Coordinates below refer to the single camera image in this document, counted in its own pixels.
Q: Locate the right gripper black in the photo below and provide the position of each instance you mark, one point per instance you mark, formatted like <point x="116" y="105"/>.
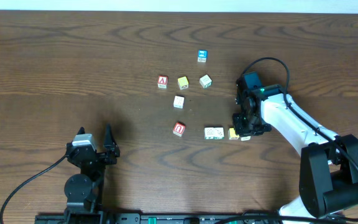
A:
<point x="242" y="132"/>

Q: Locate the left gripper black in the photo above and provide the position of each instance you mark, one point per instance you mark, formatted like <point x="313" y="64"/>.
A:
<point x="97" y="155"/>

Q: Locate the yellow block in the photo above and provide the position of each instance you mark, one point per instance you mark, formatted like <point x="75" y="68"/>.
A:
<point x="219" y="133"/>
<point x="183" y="83"/>
<point x="232" y="134"/>

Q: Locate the red U block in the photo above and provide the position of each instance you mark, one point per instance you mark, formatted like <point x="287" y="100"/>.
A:
<point x="179" y="129"/>

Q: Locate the fifth row block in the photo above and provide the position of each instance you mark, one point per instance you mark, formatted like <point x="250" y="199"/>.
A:
<point x="246" y="138"/>

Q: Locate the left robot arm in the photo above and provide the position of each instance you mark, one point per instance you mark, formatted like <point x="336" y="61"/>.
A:
<point x="84" y="191"/>

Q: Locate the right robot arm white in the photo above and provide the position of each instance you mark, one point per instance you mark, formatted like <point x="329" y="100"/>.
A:
<point x="329" y="162"/>

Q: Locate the white green block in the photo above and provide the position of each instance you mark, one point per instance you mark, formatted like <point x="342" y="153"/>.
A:
<point x="205" y="81"/>

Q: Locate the blue letter block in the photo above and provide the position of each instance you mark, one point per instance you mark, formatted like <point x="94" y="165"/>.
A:
<point x="202" y="56"/>

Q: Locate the red A block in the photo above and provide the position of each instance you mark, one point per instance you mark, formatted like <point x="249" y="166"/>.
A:
<point x="162" y="81"/>

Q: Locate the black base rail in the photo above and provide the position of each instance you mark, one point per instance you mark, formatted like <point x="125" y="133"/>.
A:
<point x="138" y="218"/>

